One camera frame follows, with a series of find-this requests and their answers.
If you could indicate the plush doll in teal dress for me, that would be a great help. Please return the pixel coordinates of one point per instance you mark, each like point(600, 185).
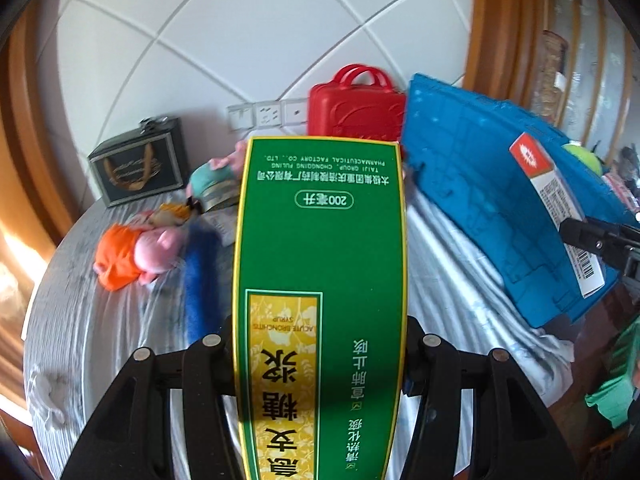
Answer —
point(212, 182)

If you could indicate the red and white medicine box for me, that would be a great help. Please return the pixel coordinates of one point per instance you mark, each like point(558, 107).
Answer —
point(555, 185)

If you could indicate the rolled patterned carpet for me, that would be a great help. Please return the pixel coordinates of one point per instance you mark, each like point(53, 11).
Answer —
point(550, 75)

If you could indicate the green cloth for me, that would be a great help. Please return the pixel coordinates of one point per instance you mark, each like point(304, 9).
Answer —
point(612, 390)

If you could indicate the blue plastic crate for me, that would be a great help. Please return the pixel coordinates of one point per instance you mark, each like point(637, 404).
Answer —
point(465, 160)

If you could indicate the white wall switch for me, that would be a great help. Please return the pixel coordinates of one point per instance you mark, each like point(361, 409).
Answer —
point(241, 116)

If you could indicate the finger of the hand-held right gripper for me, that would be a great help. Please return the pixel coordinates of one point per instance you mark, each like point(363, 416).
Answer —
point(605, 242)

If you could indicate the pig plush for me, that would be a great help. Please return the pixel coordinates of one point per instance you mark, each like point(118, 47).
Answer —
point(125, 255)
point(582, 157)

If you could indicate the wooden door frame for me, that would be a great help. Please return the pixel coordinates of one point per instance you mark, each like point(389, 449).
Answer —
point(495, 25)

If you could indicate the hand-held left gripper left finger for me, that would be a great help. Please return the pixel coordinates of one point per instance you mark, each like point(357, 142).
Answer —
point(210, 365)

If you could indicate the small yellow toy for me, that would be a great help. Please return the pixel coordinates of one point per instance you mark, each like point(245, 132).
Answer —
point(170, 212)

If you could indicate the black gift box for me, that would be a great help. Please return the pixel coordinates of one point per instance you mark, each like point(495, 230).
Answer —
point(137, 165)

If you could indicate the pig plush in green dress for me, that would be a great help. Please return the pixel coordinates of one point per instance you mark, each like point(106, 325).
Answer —
point(582, 157)

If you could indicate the blue fuzzy duster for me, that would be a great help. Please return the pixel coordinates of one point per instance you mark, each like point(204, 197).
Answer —
point(200, 285)

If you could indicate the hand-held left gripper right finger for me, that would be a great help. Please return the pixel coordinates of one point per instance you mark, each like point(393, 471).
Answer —
point(430, 365)

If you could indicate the red toy suitcase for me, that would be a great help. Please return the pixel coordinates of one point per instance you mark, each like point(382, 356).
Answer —
point(350, 110)

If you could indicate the green medicine box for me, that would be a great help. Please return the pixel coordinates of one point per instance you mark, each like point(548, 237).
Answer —
point(320, 270)

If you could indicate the grey striped tablecloth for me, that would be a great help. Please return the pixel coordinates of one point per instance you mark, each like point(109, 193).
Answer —
point(100, 340)

